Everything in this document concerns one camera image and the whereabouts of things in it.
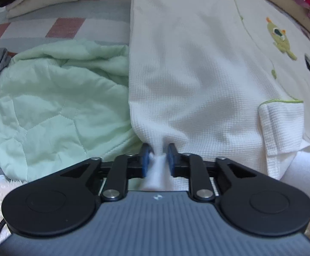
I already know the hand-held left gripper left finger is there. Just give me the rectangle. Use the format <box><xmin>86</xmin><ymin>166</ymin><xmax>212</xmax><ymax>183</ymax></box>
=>
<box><xmin>60</xmin><ymin>143</ymin><xmax>154</xmax><ymax>202</ymax></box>

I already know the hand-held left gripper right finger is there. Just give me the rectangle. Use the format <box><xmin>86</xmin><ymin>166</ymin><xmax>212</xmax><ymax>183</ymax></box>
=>
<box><xmin>166</xmin><ymin>143</ymin><xmax>257</xmax><ymax>202</ymax></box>

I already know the white waffle top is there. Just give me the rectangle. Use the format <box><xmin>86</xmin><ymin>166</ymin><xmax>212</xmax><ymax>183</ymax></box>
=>
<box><xmin>128</xmin><ymin>0</ymin><xmax>310</xmax><ymax>211</ymax></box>

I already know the light green quilt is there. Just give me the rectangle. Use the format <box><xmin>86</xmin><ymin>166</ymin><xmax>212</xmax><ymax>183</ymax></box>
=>
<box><xmin>0</xmin><ymin>39</ymin><xmax>150</xmax><ymax>183</ymax></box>

